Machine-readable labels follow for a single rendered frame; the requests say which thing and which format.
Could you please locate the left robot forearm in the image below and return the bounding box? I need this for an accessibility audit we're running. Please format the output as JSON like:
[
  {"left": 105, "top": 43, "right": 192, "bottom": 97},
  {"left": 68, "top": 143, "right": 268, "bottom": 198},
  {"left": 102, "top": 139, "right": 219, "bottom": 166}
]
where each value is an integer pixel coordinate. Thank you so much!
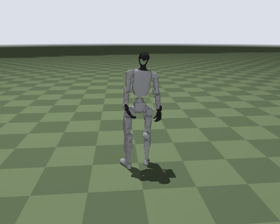
[{"left": 123, "top": 87, "right": 130, "bottom": 109}]

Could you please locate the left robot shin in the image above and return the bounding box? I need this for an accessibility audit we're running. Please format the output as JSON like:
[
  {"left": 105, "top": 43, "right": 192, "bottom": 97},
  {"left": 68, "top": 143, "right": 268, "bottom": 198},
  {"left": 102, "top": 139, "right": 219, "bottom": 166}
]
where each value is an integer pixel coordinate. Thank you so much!
[{"left": 124, "top": 134, "right": 133, "bottom": 163}]

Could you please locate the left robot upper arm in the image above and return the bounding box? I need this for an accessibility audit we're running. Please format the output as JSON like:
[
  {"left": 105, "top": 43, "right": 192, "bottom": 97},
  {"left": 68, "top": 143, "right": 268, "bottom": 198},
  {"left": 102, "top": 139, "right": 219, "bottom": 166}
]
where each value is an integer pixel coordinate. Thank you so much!
[{"left": 125, "top": 70, "right": 134, "bottom": 93}]

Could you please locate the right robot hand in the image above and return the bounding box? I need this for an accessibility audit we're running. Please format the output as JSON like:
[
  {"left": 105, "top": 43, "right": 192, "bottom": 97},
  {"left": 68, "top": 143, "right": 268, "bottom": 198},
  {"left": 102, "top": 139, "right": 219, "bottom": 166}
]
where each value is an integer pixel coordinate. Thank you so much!
[{"left": 154, "top": 105, "right": 162, "bottom": 122}]

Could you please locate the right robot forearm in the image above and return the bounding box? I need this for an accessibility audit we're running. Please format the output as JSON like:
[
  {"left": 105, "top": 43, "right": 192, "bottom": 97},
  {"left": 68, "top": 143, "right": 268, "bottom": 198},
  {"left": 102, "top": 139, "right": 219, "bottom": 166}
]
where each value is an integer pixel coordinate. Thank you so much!
[{"left": 154, "top": 92, "right": 161, "bottom": 109}]

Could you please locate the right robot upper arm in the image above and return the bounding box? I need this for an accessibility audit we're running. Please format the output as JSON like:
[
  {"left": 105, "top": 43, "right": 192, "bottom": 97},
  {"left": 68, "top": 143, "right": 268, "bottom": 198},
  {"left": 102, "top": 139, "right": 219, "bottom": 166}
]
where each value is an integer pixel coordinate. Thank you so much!
[{"left": 152, "top": 72, "right": 159, "bottom": 95}]

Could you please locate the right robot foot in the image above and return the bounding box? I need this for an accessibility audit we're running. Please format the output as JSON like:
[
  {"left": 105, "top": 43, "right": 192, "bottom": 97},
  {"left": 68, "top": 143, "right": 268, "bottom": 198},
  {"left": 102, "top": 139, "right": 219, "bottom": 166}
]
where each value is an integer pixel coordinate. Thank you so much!
[{"left": 144, "top": 158, "right": 150, "bottom": 165}]

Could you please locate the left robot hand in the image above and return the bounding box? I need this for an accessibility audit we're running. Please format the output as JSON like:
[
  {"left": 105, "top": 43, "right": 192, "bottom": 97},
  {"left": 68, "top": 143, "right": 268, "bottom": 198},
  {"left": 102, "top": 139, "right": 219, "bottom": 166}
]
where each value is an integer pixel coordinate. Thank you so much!
[{"left": 124, "top": 104, "right": 136, "bottom": 119}]

